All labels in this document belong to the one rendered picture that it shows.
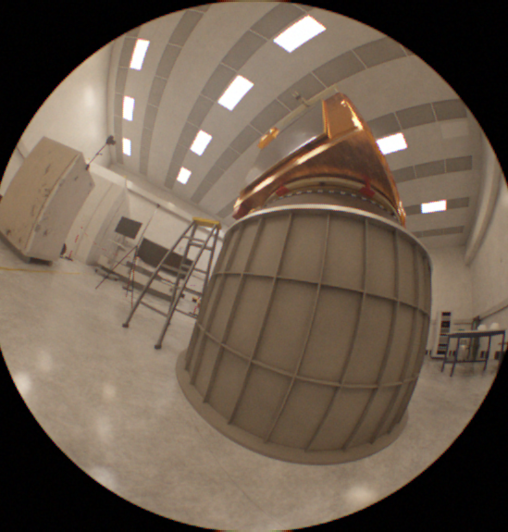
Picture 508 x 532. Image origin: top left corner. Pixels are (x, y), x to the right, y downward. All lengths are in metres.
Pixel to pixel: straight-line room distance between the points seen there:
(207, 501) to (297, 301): 0.81
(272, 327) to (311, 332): 0.16
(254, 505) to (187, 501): 0.19
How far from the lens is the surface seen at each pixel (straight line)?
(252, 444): 0.83
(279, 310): 0.69
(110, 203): 6.20
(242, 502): 0.67
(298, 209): 0.85
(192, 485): 0.67
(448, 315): 8.43
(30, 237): 2.55
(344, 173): 1.43
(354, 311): 0.70
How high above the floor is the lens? 0.60
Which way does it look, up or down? 16 degrees up
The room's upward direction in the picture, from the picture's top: 17 degrees clockwise
